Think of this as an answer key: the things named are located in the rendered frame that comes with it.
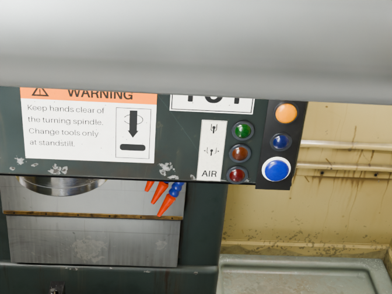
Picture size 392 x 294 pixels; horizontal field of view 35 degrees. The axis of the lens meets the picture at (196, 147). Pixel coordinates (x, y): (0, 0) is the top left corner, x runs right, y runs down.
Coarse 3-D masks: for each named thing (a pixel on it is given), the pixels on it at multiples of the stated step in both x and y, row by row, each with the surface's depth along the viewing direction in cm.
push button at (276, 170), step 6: (270, 162) 76; (276, 162) 75; (282, 162) 75; (270, 168) 76; (276, 168) 76; (282, 168) 76; (288, 168) 76; (270, 174) 76; (276, 174) 76; (282, 174) 76; (276, 180) 77
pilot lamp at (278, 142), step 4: (280, 136) 74; (284, 136) 74; (276, 140) 74; (280, 140) 74; (284, 140) 74; (288, 140) 74; (276, 144) 74; (280, 144) 74; (284, 144) 74; (288, 144) 74; (276, 148) 75; (280, 148) 75
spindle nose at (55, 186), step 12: (24, 180) 94; (36, 180) 92; (48, 180) 91; (60, 180) 91; (72, 180) 92; (84, 180) 93; (96, 180) 95; (48, 192) 93; (60, 192) 93; (72, 192) 93; (84, 192) 94
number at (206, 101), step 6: (204, 96) 71; (204, 102) 71; (210, 102) 71; (216, 102) 71; (222, 102) 71; (228, 102) 71; (234, 102) 71; (240, 102) 72; (246, 102) 72; (246, 108) 72
